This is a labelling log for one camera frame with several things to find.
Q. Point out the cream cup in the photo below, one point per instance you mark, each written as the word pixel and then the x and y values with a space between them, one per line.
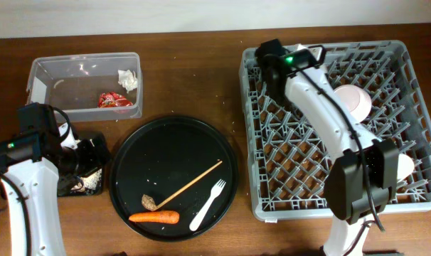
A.
pixel 405 166

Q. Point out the round black serving tray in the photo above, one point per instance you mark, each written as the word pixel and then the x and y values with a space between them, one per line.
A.
pixel 161 157

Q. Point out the white plastic fork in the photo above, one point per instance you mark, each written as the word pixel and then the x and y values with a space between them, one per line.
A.
pixel 215 192

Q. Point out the black rectangular tray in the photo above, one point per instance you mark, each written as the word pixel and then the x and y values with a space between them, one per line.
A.
pixel 69 184

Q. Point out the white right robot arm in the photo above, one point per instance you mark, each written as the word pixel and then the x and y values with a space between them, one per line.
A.
pixel 363 176

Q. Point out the grey dishwasher rack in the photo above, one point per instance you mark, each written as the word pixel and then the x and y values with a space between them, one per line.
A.
pixel 288 163

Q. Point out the red snack wrapper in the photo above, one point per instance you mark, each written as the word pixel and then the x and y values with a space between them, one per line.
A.
pixel 112 99

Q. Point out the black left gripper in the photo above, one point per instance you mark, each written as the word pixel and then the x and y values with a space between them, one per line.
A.
pixel 95 161

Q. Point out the pile of white rice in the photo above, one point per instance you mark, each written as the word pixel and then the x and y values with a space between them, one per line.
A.
pixel 91 182

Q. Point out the walnut shell piece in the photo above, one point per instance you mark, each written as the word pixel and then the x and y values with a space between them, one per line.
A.
pixel 148 203

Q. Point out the pink saucer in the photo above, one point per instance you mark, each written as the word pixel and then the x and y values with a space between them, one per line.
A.
pixel 357 101

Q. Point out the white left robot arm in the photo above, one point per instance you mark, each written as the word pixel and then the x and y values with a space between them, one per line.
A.
pixel 33 185

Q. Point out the clear plastic waste bin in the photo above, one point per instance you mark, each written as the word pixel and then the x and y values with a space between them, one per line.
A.
pixel 74 83

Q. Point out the white tissue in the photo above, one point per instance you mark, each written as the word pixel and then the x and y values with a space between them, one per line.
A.
pixel 128 80

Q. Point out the orange carrot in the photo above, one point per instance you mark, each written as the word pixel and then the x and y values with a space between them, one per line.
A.
pixel 165 216

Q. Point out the wooden chopstick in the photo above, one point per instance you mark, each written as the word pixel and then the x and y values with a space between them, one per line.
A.
pixel 188 185

